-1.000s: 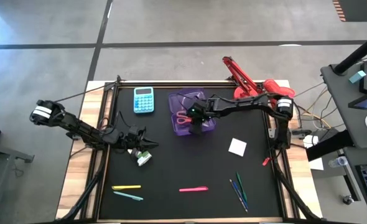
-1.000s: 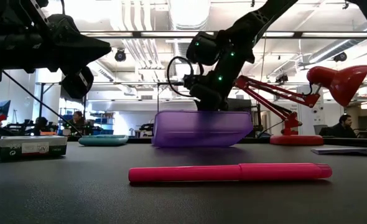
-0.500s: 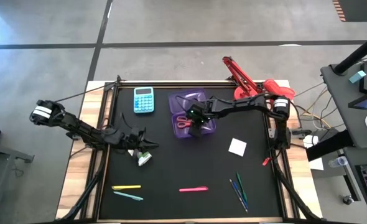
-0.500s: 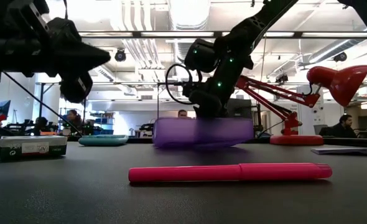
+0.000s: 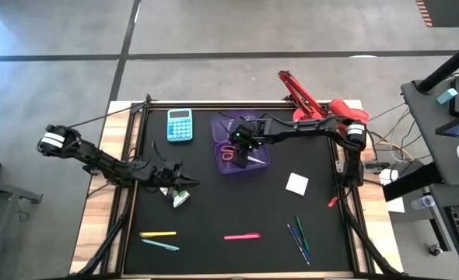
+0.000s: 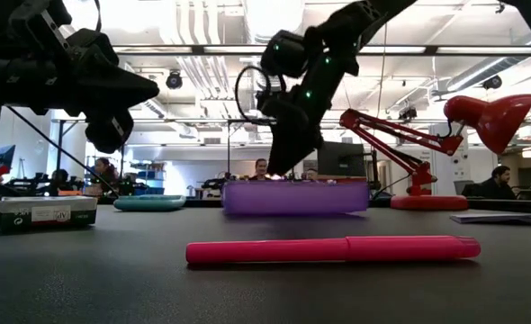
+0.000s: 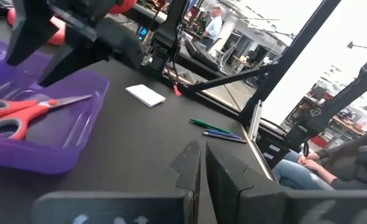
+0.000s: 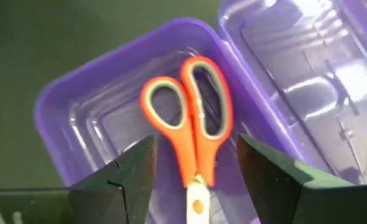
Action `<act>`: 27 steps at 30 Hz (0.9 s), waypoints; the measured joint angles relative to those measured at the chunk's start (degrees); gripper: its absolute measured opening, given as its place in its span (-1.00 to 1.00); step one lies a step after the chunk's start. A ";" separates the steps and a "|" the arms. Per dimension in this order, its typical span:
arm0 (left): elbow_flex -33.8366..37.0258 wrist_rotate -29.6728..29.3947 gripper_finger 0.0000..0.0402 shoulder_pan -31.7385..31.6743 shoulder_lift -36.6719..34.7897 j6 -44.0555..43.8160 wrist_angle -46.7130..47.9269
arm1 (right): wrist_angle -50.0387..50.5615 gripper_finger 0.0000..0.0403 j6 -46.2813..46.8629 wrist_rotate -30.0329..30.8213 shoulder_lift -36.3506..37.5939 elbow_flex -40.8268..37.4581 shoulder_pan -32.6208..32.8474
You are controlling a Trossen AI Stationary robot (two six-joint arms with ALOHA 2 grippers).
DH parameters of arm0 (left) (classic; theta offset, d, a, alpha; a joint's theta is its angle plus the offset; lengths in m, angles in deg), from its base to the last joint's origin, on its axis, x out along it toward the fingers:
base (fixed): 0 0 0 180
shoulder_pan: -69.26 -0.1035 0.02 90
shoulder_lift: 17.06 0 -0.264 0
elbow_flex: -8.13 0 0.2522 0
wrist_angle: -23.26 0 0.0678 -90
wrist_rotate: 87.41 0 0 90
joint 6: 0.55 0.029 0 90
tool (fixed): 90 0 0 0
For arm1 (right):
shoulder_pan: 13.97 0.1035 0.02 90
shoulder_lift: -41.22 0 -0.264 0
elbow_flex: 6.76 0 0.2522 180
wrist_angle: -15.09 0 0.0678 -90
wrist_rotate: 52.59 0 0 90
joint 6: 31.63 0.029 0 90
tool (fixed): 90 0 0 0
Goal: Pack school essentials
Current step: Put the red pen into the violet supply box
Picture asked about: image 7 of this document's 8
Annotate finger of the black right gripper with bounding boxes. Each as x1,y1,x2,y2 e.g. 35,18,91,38
39,37,109,88
5,0,59,66

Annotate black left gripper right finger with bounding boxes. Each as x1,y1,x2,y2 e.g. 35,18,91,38
205,140,367,224

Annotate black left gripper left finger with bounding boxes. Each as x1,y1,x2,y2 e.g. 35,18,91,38
30,139,202,224

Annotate blue pen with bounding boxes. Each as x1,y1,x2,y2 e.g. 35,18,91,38
204,128,243,140
203,131,248,144

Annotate green pen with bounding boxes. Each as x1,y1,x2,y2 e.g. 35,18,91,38
188,118,234,135

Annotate purple translucent plastic tray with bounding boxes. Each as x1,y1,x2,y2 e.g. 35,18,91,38
0,35,110,175

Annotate white notepad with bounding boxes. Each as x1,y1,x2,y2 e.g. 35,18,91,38
125,83,167,108

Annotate red desk lamp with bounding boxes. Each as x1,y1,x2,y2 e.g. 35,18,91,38
6,0,138,47

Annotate black drawer unit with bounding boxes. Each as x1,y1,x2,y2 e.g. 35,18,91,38
256,130,292,170

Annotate device with blue light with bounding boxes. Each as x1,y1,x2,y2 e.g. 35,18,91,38
136,25,149,42

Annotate black computer keyboard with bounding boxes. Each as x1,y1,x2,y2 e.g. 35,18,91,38
185,39,226,74

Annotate person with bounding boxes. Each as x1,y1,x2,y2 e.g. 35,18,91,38
272,126,367,191
198,6,224,52

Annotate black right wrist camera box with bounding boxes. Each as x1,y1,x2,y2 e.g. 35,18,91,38
96,17,144,71

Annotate silver aluminium bracket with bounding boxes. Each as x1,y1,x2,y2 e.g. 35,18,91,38
248,99,264,142

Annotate red-handled scissors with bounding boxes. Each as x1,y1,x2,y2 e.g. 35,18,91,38
0,94,93,141

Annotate black diagonal frame brace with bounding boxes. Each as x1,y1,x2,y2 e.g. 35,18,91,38
179,63,279,96

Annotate black frame post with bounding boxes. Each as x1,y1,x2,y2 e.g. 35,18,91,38
238,0,343,127

